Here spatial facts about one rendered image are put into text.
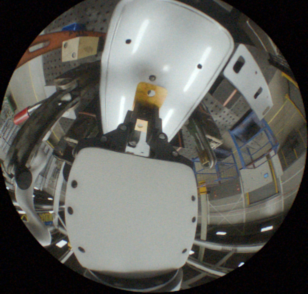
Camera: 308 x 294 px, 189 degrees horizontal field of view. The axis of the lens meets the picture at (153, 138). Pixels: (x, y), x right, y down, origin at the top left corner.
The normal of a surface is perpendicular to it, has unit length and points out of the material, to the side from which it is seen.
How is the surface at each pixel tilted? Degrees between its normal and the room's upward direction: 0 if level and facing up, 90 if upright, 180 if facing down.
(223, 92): 0
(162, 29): 0
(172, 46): 0
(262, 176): 90
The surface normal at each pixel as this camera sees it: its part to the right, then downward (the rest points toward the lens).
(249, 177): -0.95, -0.22
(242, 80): -0.04, 0.80
